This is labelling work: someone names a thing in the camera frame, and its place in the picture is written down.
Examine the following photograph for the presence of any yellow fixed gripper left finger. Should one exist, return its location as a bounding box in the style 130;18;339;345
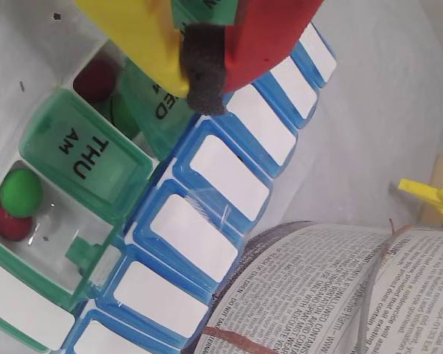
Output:
75;0;191;100

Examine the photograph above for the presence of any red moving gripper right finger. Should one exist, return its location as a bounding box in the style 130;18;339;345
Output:
179;0;326;118

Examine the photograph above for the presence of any weekly pill organizer box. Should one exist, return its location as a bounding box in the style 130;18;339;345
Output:
0;0;339;354

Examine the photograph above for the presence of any red pill ball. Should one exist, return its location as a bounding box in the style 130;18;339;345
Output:
73;58;119;103
0;202;34;243

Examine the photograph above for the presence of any brown rubber band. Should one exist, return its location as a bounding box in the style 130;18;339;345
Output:
202;217;414;354

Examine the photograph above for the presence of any green pill ball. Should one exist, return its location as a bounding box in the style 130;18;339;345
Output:
0;168;44;218
103;94;141;139

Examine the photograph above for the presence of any yellow plastic piece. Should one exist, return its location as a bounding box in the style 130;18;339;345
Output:
397;178;443;233

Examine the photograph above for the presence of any white tablecloth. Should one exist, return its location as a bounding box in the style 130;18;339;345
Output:
0;0;443;354

